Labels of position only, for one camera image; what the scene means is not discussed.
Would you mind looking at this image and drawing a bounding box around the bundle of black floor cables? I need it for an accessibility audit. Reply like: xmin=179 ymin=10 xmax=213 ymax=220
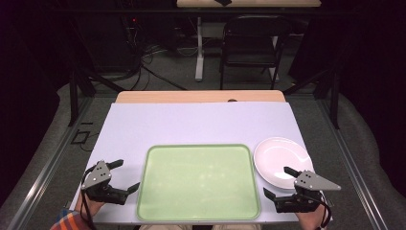
xmin=119 ymin=13 xmax=190 ymax=92

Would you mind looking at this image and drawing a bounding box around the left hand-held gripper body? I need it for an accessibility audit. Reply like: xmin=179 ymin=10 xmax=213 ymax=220
xmin=79 ymin=160 xmax=128 ymax=206

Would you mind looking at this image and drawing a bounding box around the green tray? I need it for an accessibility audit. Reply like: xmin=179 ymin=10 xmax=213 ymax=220
xmin=136 ymin=144 xmax=261 ymax=222

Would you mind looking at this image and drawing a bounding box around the black equipment rack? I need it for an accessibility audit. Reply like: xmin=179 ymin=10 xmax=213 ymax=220
xmin=76 ymin=0 xmax=142 ymax=73

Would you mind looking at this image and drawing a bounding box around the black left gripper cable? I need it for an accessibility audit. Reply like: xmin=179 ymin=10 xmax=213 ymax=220
xmin=79 ymin=163 xmax=98 ymax=230

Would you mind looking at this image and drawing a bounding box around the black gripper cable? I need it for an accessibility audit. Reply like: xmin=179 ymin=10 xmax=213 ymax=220
xmin=314 ymin=191 xmax=333 ymax=230
xmin=79 ymin=163 xmax=98 ymax=230

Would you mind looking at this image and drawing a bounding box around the white table board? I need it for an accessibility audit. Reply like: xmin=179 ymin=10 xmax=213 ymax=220
xmin=69 ymin=101 xmax=333 ymax=225

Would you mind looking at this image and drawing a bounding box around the wooden table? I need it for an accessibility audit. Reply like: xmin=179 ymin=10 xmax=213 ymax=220
xmin=114 ymin=89 xmax=287 ymax=104

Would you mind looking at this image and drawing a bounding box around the aluminium floor rail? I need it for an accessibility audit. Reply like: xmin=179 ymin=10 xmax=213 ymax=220
xmin=315 ymin=95 xmax=390 ymax=230
xmin=5 ymin=95 xmax=94 ymax=230

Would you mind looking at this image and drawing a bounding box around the black metal stand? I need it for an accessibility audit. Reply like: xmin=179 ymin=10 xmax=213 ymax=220
xmin=282 ymin=67 xmax=341 ymax=130
xmin=67 ymin=66 xmax=126 ymax=127

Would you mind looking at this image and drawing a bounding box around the black folding chair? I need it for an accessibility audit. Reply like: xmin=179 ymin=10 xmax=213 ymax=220
xmin=218 ymin=14 xmax=293 ymax=91

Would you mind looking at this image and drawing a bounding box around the person's leg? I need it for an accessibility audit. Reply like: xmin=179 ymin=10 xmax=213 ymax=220
xmin=212 ymin=223 xmax=262 ymax=230
xmin=139 ymin=223 xmax=193 ymax=230

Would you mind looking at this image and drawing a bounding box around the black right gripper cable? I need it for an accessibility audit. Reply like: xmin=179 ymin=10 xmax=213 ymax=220
xmin=314 ymin=191 xmax=333 ymax=230

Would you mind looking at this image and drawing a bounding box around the person's left leg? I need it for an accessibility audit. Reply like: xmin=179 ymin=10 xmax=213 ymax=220
xmin=139 ymin=223 xmax=193 ymax=230

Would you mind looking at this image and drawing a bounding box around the person's right leg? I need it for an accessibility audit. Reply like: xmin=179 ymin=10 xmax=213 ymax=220
xmin=212 ymin=223 xmax=262 ymax=230

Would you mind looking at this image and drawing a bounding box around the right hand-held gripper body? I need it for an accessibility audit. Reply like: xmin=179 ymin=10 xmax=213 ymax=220
xmin=274 ymin=170 xmax=342 ymax=214

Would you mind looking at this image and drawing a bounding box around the person's left hand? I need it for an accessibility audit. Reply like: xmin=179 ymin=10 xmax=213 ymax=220
xmin=75 ymin=191 xmax=107 ymax=219

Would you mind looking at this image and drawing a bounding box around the wooden desk with white legs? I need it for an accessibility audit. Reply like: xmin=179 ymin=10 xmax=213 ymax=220
xmin=175 ymin=0 xmax=322 ymax=82

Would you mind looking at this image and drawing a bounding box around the white plate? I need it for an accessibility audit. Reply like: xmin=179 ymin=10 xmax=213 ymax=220
xmin=253 ymin=136 xmax=315 ymax=192

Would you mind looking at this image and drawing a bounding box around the person's right hand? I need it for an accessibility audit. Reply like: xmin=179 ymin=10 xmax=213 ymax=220
xmin=294 ymin=204 xmax=327 ymax=230

